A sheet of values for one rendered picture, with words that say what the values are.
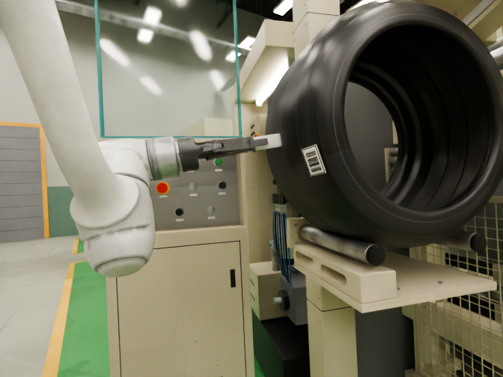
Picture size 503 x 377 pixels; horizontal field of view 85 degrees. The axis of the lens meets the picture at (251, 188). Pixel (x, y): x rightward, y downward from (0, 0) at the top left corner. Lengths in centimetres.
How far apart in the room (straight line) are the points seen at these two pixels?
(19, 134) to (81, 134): 913
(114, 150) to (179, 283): 71
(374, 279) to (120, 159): 56
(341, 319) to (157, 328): 69
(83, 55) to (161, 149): 965
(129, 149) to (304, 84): 38
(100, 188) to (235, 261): 82
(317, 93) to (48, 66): 44
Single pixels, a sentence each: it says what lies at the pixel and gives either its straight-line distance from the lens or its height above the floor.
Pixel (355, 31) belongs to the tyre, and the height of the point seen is 137.
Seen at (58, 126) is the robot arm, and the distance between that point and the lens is 42.
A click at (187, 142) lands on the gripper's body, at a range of 60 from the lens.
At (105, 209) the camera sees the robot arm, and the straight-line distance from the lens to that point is 45.
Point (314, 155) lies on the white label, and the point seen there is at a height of 111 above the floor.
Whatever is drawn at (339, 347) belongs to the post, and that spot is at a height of 49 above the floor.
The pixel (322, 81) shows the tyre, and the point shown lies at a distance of 61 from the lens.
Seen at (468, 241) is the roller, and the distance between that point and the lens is 84.
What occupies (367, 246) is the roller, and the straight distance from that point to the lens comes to 65.
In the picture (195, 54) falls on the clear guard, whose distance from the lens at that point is 128.
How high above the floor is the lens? 105
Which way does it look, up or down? level
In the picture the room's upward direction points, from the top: 3 degrees counter-clockwise
